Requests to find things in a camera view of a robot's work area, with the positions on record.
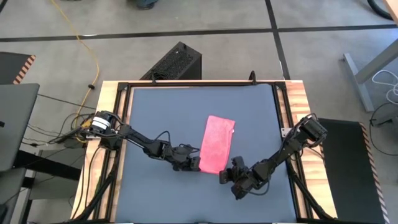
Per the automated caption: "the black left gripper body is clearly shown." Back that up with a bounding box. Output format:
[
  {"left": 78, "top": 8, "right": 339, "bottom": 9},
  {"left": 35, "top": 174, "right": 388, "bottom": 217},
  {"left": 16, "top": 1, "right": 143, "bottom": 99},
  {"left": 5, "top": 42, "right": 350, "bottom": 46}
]
[{"left": 167, "top": 143, "right": 194, "bottom": 172}]

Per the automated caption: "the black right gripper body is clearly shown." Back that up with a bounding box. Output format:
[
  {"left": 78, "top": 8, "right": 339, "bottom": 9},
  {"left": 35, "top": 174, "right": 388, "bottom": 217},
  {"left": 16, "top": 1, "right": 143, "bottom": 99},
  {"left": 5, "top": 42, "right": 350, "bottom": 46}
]
[{"left": 229, "top": 156, "right": 265, "bottom": 200}]

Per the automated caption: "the pink terry towel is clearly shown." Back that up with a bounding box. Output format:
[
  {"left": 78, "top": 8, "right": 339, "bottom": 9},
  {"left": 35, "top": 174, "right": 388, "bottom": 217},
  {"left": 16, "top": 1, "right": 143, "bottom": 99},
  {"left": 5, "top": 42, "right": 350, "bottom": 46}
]
[{"left": 198, "top": 114, "right": 236, "bottom": 175}]

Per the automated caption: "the blue-grey table mat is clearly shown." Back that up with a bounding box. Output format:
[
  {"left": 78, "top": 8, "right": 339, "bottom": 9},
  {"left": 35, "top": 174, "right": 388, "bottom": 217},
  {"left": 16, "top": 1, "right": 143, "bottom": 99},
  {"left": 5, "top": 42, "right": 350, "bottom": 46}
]
[{"left": 114, "top": 83, "right": 298, "bottom": 223}]

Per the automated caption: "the black perforated computer tower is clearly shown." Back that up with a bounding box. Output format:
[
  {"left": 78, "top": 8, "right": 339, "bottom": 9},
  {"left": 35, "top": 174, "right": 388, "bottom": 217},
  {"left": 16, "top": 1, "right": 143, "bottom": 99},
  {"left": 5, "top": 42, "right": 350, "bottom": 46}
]
[{"left": 139, "top": 41, "right": 202, "bottom": 81}]

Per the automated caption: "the black mat with striped edge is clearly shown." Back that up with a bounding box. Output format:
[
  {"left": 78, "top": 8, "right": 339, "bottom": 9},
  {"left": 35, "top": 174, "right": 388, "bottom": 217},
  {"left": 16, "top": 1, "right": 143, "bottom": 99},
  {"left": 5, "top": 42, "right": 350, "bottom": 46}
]
[
  {"left": 0, "top": 52, "right": 37, "bottom": 85},
  {"left": 317, "top": 117, "right": 391, "bottom": 224}
]

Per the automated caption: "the grey side desk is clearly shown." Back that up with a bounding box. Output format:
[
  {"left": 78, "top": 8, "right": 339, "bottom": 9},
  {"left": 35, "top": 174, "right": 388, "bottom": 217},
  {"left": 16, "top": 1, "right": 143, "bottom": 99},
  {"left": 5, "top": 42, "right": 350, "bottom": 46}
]
[{"left": 12, "top": 147, "right": 86, "bottom": 224}]

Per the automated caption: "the grey desk leg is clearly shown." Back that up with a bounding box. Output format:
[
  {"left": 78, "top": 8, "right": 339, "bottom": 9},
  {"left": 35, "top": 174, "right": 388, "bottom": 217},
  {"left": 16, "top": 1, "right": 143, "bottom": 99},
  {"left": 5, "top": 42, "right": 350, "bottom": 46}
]
[{"left": 343, "top": 39, "right": 398, "bottom": 113}]

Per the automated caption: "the wooden desk top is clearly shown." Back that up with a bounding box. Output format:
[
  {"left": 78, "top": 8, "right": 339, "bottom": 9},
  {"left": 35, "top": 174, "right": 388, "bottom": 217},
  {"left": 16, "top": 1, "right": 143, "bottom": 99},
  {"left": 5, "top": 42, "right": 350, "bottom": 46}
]
[{"left": 382, "top": 0, "right": 398, "bottom": 24}]

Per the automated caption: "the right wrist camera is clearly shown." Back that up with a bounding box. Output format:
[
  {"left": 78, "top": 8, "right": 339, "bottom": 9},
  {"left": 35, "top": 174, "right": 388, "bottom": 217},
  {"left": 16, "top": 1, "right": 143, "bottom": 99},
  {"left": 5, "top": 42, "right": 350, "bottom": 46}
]
[{"left": 219, "top": 169, "right": 233, "bottom": 185}]

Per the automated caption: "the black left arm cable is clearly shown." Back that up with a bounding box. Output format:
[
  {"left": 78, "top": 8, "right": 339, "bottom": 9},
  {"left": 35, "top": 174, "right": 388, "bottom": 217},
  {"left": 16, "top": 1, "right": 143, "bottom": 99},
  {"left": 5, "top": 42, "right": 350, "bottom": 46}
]
[{"left": 154, "top": 129, "right": 201, "bottom": 154}]

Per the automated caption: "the black cable sleeve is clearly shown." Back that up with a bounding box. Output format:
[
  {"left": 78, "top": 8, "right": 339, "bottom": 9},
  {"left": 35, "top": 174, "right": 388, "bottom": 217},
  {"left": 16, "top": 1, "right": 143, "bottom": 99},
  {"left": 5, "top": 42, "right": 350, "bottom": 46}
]
[
  {"left": 73, "top": 167, "right": 121, "bottom": 223},
  {"left": 285, "top": 167, "right": 332, "bottom": 222}
]

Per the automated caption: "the yellow floor cable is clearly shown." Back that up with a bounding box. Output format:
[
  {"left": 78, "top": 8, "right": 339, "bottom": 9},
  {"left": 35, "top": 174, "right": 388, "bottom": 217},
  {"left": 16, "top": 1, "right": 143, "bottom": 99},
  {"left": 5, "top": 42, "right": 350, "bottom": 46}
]
[{"left": 49, "top": 0, "right": 100, "bottom": 128}]

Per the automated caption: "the thin black cable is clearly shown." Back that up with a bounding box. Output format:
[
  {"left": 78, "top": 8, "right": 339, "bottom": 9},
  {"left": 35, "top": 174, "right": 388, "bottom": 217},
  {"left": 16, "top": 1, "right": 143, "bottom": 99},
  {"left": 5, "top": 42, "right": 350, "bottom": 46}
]
[{"left": 36, "top": 93, "right": 96, "bottom": 110}]

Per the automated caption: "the black looped floor cable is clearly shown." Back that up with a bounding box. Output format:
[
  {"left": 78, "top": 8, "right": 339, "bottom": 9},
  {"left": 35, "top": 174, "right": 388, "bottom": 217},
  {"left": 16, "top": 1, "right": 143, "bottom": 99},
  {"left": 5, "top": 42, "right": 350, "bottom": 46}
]
[{"left": 368, "top": 101, "right": 398, "bottom": 156}]

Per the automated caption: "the white cable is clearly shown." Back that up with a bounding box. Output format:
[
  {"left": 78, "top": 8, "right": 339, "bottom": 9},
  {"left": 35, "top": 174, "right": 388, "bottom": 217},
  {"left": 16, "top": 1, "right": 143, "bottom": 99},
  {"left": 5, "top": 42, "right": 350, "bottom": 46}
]
[{"left": 371, "top": 68, "right": 398, "bottom": 105}]

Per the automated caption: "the black hose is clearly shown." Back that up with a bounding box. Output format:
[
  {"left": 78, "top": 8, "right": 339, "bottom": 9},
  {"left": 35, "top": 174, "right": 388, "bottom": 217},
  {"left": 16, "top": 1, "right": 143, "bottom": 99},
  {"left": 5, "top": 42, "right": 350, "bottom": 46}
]
[{"left": 366, "top": 0, "right": 394, "bottom": 21}]

